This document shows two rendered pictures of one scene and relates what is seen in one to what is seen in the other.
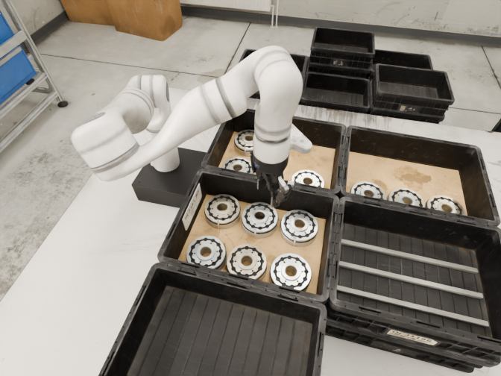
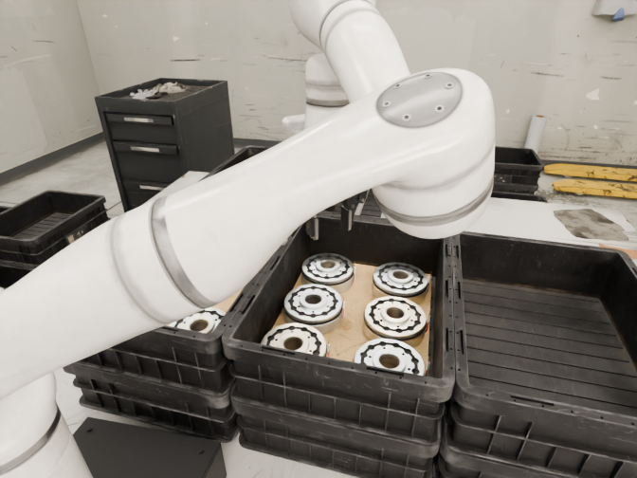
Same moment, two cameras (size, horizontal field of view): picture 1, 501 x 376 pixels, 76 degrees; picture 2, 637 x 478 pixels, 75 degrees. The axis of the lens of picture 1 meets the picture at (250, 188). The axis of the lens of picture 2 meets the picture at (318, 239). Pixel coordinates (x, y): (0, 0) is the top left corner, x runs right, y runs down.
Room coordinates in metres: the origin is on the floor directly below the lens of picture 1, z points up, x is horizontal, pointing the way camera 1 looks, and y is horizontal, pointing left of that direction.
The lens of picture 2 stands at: (0.49, 0.55, 1.32)
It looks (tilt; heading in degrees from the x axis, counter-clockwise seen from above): 30 degrees down; 270
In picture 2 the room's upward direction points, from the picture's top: straight up
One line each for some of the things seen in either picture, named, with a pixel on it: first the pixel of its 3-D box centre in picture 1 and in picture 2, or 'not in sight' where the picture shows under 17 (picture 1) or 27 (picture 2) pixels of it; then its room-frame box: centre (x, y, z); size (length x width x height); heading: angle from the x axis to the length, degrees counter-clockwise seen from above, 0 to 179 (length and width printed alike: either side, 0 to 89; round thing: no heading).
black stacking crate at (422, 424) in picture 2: (253, 237); (354, 305); (0.43, -0.01, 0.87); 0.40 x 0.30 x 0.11; 75
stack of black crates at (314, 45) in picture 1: (336, 71); not in sight; (2.06, -0.61, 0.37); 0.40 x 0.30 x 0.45; 77
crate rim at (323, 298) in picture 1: (253, 227); (356, 281); (0.43, -0.01, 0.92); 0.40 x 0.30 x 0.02; 75
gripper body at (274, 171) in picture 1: (270, 164); not in sight; (0.47, -0.04, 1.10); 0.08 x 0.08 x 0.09
